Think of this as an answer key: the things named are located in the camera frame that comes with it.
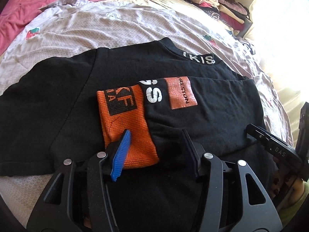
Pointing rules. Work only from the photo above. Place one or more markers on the stack of folded clothes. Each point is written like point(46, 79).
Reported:
point(231, 13)

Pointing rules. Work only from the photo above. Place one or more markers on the lilac strawberry print bed sheet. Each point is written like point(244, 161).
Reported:
point(66, 197)

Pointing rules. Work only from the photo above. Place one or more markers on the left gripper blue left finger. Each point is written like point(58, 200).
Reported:
point(120, 155)

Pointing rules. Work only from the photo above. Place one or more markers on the lime green sleeve forearm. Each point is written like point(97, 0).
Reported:
point(286, 214)

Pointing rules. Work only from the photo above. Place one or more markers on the black long-sleeve shirt orange cuffs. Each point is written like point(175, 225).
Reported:
point(71, 108)

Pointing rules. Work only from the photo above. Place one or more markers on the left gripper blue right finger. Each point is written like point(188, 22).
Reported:
point(191, 156)

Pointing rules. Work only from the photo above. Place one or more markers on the right hand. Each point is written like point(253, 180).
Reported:
point(283, 181)

